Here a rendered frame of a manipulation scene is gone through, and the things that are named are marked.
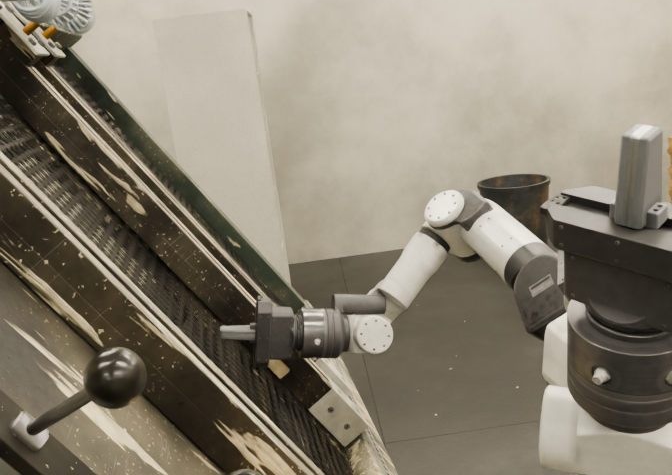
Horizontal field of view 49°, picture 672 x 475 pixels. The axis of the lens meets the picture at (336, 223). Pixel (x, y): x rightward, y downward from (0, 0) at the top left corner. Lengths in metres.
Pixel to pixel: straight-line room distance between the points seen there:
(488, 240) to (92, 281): 0.66
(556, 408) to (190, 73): 4.28
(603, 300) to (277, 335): 0.83
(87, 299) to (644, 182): 0.62
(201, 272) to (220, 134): 3.31
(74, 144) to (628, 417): 1.13
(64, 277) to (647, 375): 0.61
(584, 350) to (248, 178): 4.31
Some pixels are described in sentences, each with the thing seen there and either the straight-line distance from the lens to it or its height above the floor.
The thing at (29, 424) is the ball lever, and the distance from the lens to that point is 0.55.
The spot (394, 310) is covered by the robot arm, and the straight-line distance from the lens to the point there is 1.36.
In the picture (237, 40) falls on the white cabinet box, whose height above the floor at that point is 1.87.
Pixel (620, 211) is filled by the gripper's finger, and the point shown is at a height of 1.59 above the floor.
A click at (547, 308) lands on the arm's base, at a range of 1.10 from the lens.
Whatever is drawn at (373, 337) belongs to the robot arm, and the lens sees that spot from 1.27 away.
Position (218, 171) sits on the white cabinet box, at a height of 1.07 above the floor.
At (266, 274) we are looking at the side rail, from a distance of 2.44.
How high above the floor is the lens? 1.71
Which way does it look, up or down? 13 degrees down
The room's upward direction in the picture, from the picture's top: 7 degrees counter-clockwise
